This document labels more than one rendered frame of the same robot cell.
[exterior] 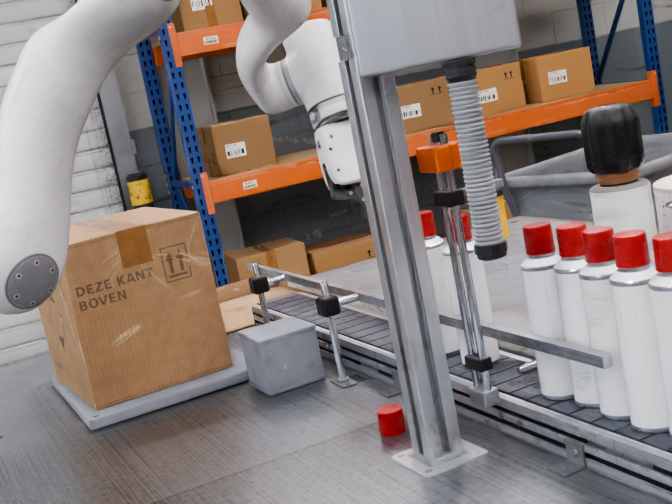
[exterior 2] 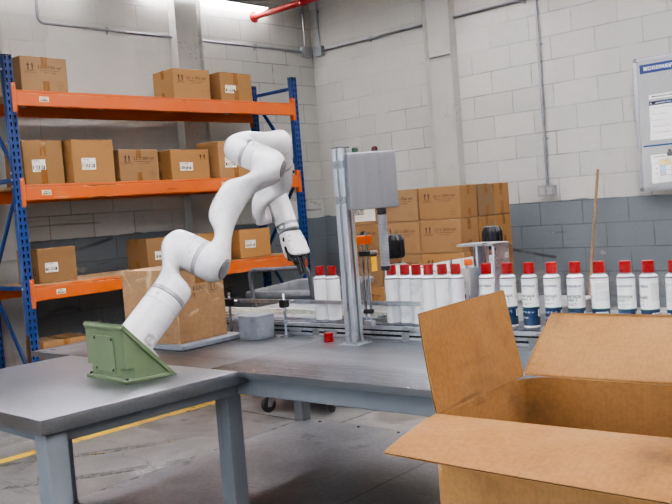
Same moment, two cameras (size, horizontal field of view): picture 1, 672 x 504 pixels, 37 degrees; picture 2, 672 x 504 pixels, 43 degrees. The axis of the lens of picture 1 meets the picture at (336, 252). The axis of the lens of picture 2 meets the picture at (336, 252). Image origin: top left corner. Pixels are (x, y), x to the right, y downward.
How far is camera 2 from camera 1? 191 cm
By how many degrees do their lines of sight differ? 27
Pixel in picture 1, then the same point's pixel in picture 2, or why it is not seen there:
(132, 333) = (195, 312)
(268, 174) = (73, 285)
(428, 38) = (372, 200)
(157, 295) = (205, 297)
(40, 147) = (230, 221)
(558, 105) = (251, 261)
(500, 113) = not seen: hidden behind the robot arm
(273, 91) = (265, 215)
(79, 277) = not seen: hidden behind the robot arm
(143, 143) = not seen: outside the picture
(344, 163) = (294, 246)
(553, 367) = (394, 312)
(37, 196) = (228, 238)
